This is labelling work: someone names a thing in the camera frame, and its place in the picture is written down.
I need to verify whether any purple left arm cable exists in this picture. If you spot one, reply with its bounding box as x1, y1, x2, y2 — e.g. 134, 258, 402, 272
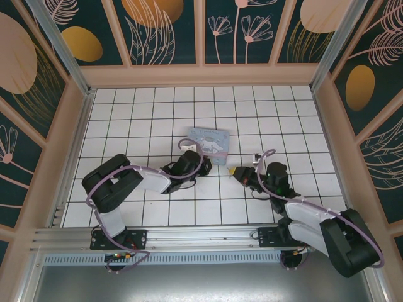
86, 138, 205, 274

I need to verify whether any aluminium mounting rail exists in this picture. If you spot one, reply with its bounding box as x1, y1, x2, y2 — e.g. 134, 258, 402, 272
30, 222, 373, 252

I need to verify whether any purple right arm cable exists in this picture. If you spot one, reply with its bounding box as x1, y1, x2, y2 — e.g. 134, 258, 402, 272
256, 149, 387, 271

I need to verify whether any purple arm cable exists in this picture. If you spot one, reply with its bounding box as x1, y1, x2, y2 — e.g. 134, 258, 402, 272
256, 149, 387, 271
86, 138, 205, 274

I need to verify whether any thin black gripper wire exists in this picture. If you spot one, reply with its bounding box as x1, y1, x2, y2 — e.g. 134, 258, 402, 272
251, 187, 269, 201
160, 162, 198, 191

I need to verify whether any blue cartoon tin box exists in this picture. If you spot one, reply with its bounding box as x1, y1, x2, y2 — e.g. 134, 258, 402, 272
184, 125, 231, 166

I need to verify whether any aluminium side rail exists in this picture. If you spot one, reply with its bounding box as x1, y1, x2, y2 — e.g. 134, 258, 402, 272
47, 89, 97, 228

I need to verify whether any grey metal sheet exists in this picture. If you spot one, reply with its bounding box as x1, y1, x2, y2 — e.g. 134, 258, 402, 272
31, 248, 390, 302

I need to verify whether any perforated metal cable tray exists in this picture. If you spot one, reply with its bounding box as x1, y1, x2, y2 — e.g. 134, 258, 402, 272
42, 253, 286, 267

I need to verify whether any aluminium frame post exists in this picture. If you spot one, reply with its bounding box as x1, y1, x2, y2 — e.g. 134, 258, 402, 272
24, 0, 97, 97
309, 0, 380, 94

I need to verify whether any thin black right gripper wire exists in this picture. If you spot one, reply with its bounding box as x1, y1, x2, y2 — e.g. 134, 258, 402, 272
251, 187, 269, 201

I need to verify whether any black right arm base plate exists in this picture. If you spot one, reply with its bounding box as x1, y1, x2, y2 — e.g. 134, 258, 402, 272
257, 226, 303, 249

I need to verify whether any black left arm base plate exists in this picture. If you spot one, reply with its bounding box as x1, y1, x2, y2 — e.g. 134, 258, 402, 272
90, 228, 149, 251

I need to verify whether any thin black left gripper wire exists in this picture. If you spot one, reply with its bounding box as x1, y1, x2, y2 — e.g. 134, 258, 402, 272
160, 162, 198, 191

